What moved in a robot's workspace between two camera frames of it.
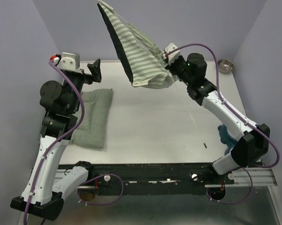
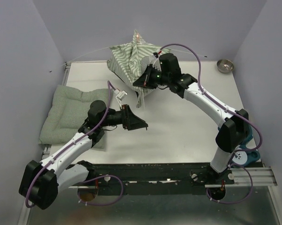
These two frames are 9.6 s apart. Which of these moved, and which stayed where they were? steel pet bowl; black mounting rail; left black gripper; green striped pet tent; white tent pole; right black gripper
Moved: white tent pole; green striped pet tent; right black gripper; left black gripper
Stayed: steel pet bowl; black mounting rail
